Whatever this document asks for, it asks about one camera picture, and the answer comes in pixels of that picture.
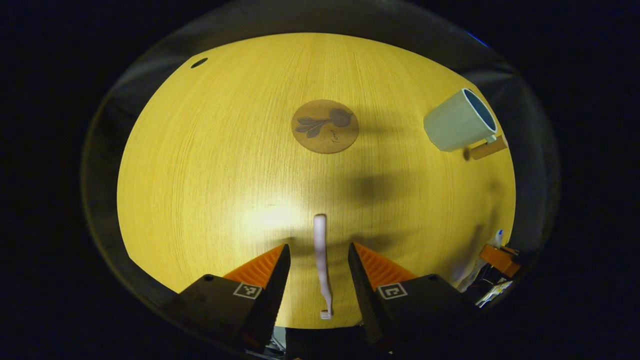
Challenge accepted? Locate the pale pink toothbrush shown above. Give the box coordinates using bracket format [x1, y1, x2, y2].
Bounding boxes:
[313, 214, 333, 320]

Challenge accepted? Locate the pale green cup wooden handle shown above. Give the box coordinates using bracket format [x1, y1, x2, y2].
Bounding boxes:
[423, 88, 509, 161]

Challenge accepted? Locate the wooden desktop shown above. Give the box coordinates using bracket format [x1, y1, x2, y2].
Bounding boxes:
[116, 32, 517, 329]

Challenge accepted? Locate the round brown printed coaster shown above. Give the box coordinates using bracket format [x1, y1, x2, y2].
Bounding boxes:
[291, 99, 360, 155]

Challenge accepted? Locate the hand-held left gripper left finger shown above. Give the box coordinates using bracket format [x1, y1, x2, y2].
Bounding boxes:
[170, 243, 292, 351]

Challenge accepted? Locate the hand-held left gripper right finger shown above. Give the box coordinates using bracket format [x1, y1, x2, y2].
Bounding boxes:
[348, 242, 476, 351]

